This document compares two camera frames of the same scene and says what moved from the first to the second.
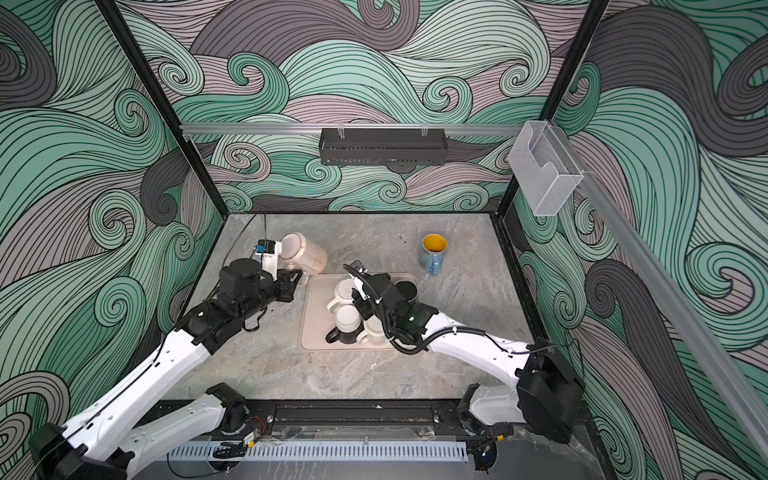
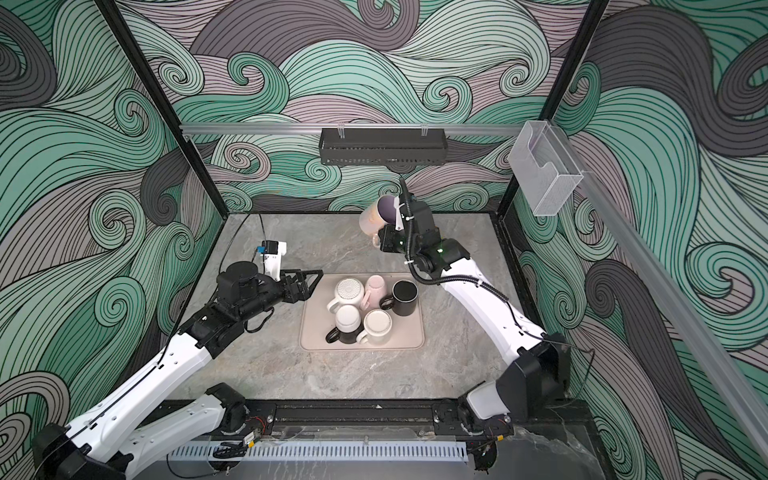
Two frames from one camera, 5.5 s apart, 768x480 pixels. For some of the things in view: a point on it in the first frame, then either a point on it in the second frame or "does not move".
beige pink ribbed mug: (295, 250) to (374, 217)
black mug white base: (349, 323) does not move
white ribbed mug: (344, 295) does not move
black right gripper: (361, 303) to (390, 239)
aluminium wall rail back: (266, 129) does not move
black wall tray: (383, 147) does not move
